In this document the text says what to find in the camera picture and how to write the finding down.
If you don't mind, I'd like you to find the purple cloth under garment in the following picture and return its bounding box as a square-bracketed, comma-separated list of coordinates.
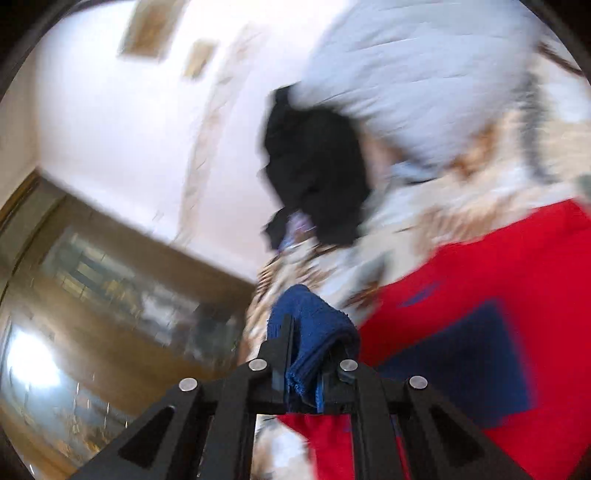
[279, 211, 315, 252]

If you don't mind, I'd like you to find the leaf pattern fleece blanket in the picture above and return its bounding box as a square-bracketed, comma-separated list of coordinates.
[239, 40, 590, 479]

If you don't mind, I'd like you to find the beige wall panel box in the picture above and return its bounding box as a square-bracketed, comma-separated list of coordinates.
[121, 0, 186, 60]

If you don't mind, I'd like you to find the red and blue knit sweater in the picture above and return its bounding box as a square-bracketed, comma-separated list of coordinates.
[267, 200, 590, 479]

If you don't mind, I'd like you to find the wooden glass door wardrobe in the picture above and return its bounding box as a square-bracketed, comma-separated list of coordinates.
[1, 172, 253, 479]

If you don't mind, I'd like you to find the grey quilted pillow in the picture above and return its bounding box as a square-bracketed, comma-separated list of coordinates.
[290, 1, 543, 182]

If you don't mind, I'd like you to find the black garment pile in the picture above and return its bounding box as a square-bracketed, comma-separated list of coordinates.
[263, 87, 370, 250]

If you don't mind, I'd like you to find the beige wall switch plate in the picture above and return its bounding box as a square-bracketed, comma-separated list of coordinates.
[184, 41, 216, 79]

